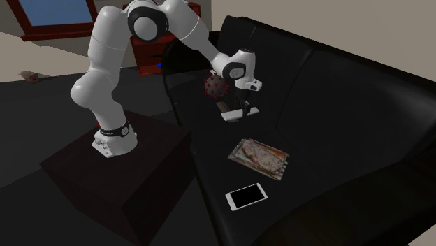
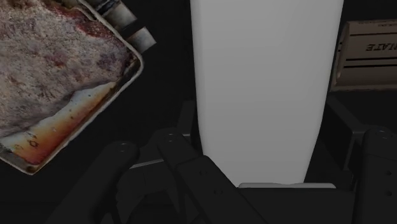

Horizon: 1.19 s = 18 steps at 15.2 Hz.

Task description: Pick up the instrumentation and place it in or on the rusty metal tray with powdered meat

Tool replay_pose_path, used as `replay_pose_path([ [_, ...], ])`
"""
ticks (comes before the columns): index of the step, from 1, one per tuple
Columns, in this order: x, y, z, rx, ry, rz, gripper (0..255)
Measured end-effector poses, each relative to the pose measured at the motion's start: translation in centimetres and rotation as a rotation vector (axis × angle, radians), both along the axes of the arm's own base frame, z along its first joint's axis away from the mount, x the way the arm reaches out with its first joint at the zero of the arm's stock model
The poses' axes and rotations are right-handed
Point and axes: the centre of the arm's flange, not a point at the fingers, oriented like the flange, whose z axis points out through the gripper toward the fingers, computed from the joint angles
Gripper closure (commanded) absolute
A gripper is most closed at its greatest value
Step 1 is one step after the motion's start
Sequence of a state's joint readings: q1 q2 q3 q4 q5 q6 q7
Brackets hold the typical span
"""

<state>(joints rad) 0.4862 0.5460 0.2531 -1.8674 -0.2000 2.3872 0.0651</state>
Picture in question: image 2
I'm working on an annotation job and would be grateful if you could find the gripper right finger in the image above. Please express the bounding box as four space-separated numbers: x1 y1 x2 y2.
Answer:
319 95 397 224

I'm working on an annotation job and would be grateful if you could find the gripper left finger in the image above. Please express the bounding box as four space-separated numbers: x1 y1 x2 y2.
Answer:
45 99 259 224

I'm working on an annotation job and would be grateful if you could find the white tapered cylinder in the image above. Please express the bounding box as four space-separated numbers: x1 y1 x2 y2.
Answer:
190 0 344 189

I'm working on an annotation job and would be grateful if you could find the beige cardboard box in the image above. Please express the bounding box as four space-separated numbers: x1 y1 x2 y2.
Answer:
330 19 397 92

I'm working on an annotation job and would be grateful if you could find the rusty metal tray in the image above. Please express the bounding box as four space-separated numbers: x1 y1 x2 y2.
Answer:
0 0 145 176

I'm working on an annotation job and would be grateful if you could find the grey tube with black bands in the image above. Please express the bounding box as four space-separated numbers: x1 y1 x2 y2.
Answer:
84 0 157 54

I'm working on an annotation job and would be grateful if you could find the raw meat slab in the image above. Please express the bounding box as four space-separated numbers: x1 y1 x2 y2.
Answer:
0 0 135 138

